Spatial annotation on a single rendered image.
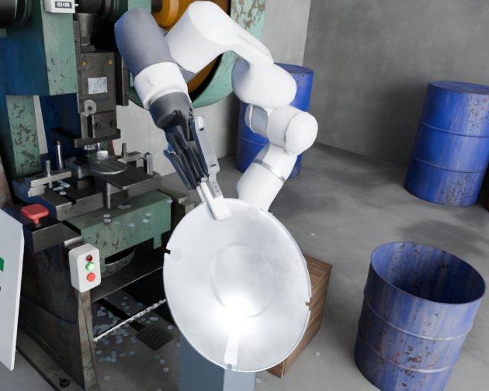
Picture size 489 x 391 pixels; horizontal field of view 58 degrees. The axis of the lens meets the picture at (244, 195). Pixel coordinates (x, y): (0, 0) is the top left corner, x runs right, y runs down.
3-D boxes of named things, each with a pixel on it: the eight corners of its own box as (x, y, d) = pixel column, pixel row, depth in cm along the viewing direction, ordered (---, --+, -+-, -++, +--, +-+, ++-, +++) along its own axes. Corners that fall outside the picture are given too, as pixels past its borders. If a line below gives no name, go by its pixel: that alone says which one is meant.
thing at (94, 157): (114, 168, 170) (113, 157, 168) (78, 178, 159) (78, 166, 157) (100, 162, 175) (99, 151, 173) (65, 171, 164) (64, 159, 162)
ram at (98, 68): (125, 134, 159) (123, 49, 147) (88, 142, 148) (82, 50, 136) (97, 123, 169) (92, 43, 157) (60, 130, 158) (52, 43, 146)
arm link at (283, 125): (261, 175, 132) (294, 128, 135) (304, 197, 122) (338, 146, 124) (230, 142, 117) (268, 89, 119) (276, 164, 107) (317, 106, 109)
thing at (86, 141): (123, 144, 166) (122, 129, 164) (74, 155, 152) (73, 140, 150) (98, 134, 175) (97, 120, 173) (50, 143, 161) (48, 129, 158)
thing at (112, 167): (156, 210, 159) (156, 175, 154) (123, 223, 149) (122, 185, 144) (114, 188, 173) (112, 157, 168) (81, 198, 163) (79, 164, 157)
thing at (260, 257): (313, 233, 88) (315, 233, 87) (302, 389, 73) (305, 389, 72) (185, 174, 76) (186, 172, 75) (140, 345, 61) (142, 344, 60)
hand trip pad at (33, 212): (53, 232, 133) (50, 209, 130) (33, 239, 129) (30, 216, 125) (40, 224, 137) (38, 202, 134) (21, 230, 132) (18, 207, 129)
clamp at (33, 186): (74, 185, 161) (71, 157, 157) (28, 197, 149) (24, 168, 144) (65, 180, 164) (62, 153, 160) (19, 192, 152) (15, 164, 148)
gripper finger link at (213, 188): (207, 171, 77) (215, 164, 75) (219, 197, 76) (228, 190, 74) (200, 173, 76) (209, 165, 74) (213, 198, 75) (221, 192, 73)
